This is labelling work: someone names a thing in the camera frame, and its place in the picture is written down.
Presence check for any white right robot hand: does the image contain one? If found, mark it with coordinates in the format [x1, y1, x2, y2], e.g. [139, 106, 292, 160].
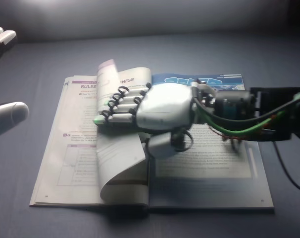
[93, 83, 200, 160]

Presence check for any printed textbook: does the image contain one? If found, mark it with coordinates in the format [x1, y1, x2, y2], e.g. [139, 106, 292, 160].
[28, 59, 275, 212]

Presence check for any grey table cloth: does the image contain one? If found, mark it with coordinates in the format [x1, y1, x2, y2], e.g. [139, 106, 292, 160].
[0, 37, 300, 238]

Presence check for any green cable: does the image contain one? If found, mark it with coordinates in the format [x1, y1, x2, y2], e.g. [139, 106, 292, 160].
[193, 89, 300, 138]

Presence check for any thin black cable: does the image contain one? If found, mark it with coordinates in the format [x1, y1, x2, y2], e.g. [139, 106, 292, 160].
[273, 142, 300, 194]

